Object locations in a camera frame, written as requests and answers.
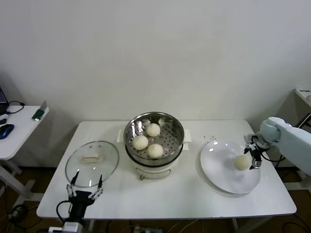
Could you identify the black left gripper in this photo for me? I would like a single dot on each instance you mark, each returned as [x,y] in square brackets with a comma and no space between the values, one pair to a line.
[80,199]

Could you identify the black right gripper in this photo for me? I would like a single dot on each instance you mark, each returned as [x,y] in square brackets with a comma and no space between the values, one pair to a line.
[256,151]

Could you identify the white steamed baozi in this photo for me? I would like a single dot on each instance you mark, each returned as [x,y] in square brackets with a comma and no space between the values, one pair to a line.
[153,129]
[155,151]
[140,142]
[241,162]

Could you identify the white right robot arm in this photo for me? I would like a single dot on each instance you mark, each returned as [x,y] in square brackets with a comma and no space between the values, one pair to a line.
[296,143]

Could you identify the steel steamer basket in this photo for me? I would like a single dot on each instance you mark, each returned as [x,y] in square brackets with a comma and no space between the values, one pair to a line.
[136,128]

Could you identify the white round plate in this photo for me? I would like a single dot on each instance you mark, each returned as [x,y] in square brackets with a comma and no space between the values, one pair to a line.
[218,165]

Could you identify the black rectangular bar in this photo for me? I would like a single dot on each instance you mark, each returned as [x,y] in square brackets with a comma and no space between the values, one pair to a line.
[299,120]

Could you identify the white electric cooker base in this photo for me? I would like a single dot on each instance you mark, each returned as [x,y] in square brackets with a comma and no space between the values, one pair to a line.
[155,171]

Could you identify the white floor power strip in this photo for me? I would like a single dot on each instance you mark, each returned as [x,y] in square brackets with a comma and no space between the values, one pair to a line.
[148,229]

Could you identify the white side table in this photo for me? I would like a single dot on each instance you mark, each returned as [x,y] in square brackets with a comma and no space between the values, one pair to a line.
[22,131]

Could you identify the green white handheld device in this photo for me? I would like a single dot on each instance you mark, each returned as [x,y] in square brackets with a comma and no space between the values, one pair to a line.
[38,115]

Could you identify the blue computer mouse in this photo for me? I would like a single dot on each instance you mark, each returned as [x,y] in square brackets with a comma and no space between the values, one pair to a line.
[6,131]

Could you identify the small black white device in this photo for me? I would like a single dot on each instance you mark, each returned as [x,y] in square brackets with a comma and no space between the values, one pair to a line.
[3,119]

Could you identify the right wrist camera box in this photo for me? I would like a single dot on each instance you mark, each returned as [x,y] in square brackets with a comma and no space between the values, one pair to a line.
[249,138]

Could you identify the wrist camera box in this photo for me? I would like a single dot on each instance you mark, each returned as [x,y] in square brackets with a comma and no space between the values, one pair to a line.
[72,228]
[249,138]

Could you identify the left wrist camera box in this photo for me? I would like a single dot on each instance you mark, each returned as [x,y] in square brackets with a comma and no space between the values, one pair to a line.
[72,228]

